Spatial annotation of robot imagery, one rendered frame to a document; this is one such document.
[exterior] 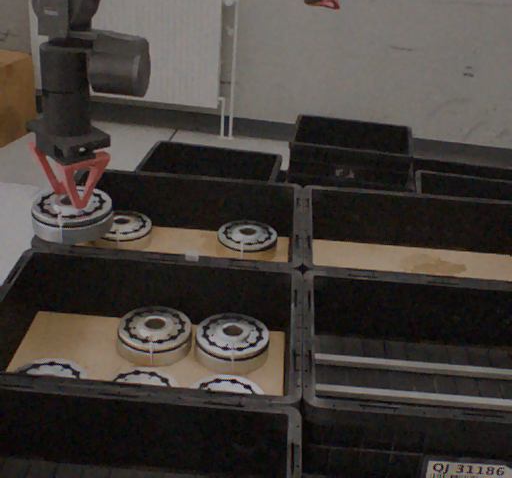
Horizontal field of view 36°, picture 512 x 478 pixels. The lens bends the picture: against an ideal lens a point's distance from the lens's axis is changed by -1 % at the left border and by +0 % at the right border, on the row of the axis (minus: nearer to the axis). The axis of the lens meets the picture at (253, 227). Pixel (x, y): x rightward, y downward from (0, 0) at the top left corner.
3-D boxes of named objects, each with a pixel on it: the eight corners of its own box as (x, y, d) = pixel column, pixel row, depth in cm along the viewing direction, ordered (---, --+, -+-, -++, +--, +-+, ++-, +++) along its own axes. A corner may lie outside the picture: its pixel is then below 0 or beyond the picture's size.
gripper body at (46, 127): (70, 125, 102) (68, 70, 99) (113, 150, 96) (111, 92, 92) (25, 135, 98) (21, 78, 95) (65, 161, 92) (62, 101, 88)
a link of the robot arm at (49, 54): (49, 29, 94) (30, 40, 89) (104, 34, 93) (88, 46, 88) (52, 84, 97) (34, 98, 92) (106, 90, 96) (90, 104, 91)
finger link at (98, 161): (84, 188, 105) (81, 122, 100) (113, 208, 100) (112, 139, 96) (38, 200, 100) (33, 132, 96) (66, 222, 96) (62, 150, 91)
